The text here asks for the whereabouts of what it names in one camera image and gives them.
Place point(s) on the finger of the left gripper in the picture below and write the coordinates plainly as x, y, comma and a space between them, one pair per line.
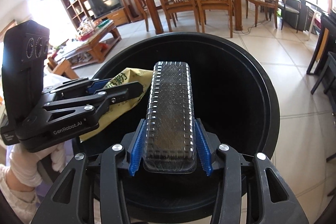
97, 85
124, 92

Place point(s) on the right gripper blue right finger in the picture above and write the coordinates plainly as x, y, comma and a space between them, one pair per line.
203, 148

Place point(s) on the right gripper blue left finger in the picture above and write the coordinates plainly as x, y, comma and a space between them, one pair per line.
136, 148

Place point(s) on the clear plastic tray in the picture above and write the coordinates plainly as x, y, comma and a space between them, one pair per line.
169, 142

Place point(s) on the black round trash bin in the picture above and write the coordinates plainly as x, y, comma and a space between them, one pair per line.
238, 107

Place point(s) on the left white gloved hand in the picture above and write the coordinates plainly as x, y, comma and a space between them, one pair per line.
22, 174

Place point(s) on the wooden coffee table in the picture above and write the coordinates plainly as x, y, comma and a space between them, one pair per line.
90, 51

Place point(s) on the wooden TV cabinet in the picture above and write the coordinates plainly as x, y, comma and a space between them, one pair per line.
118, 16

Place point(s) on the black flat television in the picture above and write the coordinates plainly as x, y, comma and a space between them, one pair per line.
97, 8

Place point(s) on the wooden bookshelf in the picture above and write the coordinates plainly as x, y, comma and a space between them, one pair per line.
77, 11

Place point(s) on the black armchair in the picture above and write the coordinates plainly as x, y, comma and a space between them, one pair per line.
296, 13

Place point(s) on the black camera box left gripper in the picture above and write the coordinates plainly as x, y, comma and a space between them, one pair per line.
25, 50

